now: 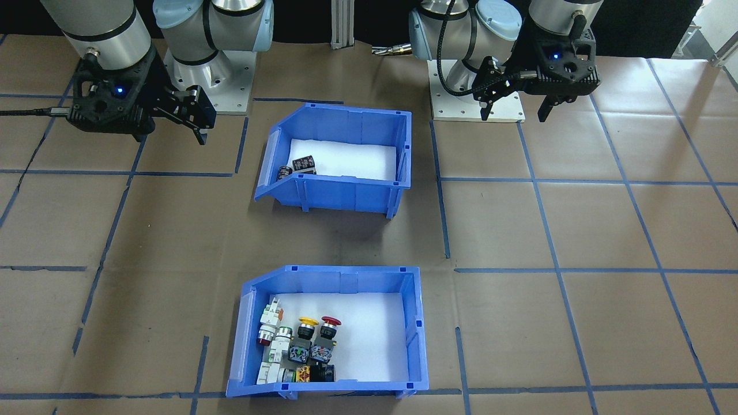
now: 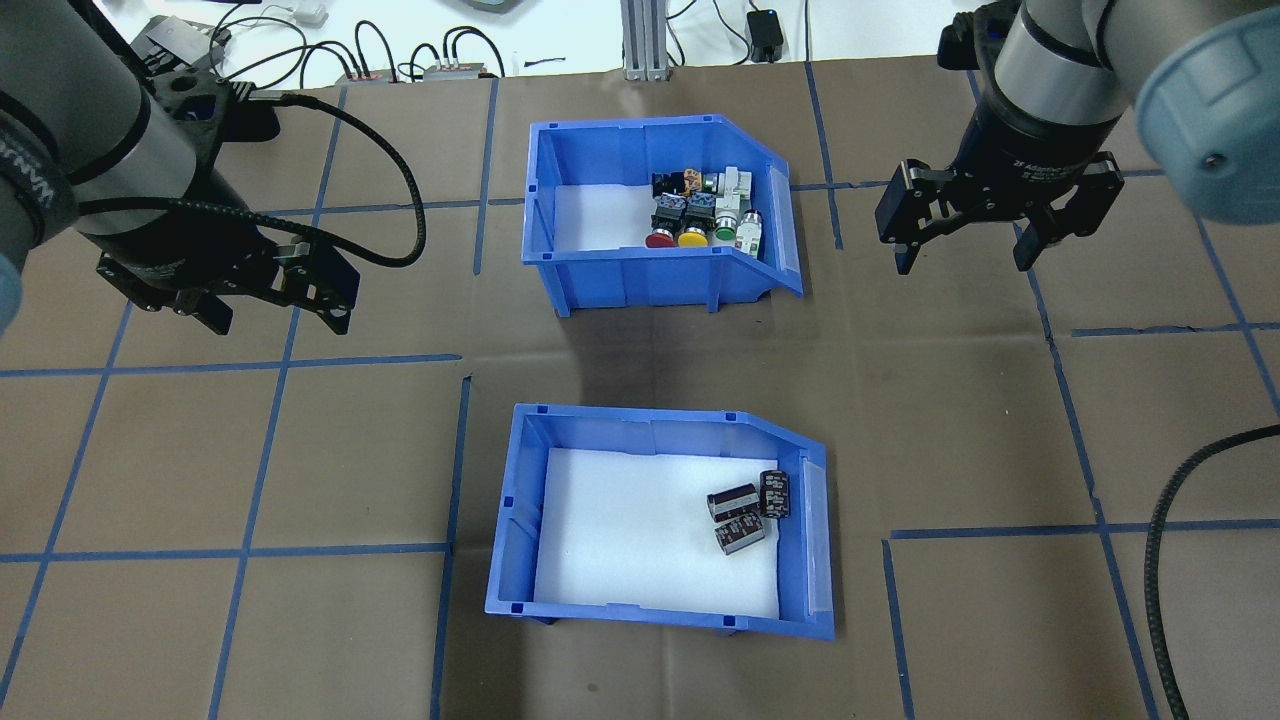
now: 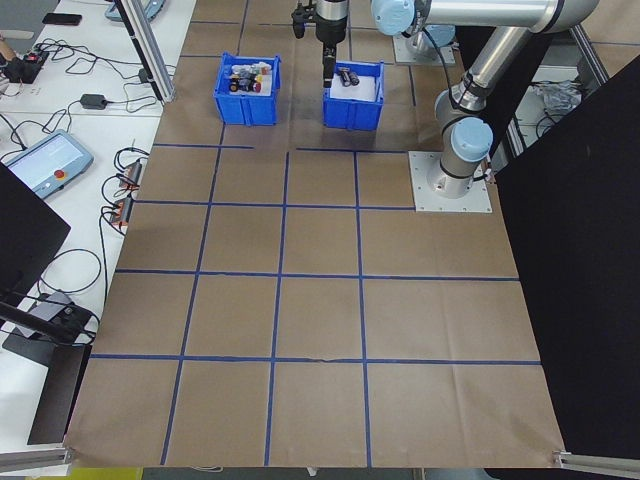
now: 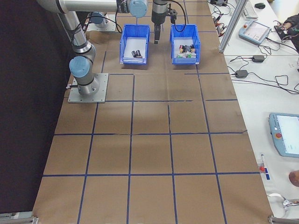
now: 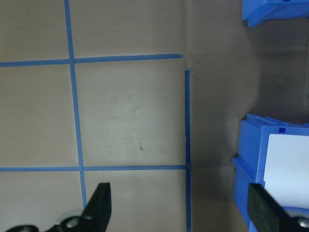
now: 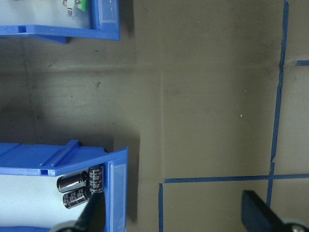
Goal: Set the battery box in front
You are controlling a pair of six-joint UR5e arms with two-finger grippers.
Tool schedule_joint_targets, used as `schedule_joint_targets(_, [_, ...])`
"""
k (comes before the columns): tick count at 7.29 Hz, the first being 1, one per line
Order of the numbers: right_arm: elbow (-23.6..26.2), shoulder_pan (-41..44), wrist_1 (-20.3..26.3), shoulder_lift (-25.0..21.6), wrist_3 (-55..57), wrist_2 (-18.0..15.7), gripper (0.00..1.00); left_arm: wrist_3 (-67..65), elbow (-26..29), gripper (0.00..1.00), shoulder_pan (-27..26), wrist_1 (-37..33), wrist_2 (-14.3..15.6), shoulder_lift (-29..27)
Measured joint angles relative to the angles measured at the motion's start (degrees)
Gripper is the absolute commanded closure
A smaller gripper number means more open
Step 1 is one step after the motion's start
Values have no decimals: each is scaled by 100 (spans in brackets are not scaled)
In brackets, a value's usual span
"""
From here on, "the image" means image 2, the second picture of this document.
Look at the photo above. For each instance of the blue bin with push buttons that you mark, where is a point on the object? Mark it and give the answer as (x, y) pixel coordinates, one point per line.
(620, 280)

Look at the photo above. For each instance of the blue bin with batteries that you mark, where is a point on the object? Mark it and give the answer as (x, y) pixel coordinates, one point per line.
(510, 560)

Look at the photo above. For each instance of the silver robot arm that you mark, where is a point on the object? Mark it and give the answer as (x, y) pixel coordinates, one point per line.
(60, 100)
(1060, 50)

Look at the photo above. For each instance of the small grey connector box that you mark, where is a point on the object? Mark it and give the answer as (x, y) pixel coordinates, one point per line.
(365, 76)

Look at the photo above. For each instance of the wide grey connector box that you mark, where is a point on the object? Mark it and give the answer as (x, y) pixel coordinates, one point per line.
(460, 72)

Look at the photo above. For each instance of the white foam liner battery bin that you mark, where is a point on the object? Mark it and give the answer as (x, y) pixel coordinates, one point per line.
(630, 540)

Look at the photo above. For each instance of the grey black electronic device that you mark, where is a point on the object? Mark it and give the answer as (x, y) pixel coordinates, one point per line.
(175, 40)

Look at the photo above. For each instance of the black power adapter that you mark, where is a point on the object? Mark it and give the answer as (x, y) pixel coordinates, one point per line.
(766, 35)

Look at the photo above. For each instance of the white plug adapter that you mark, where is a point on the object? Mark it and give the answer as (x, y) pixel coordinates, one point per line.
(300, 13)

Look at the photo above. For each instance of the white indicator lamp switch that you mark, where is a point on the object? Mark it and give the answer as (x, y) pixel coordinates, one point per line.
(750, 235)

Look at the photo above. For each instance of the white contact block switch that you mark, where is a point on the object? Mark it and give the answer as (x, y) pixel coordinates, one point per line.
(728, 182)

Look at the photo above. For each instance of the green push button switch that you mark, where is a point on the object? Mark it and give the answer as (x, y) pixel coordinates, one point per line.
(727, 222)

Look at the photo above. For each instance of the yellow push button switch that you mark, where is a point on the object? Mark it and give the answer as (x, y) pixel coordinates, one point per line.
(694, 225)

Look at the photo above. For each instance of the black selector switch orange knob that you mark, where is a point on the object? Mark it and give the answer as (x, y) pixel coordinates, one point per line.
(670, 184)

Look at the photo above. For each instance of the red push button switch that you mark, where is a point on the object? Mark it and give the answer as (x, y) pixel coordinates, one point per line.
(662, 225)

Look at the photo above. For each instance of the aluminium extrusion post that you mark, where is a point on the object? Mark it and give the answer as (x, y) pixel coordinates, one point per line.
(647, 40)

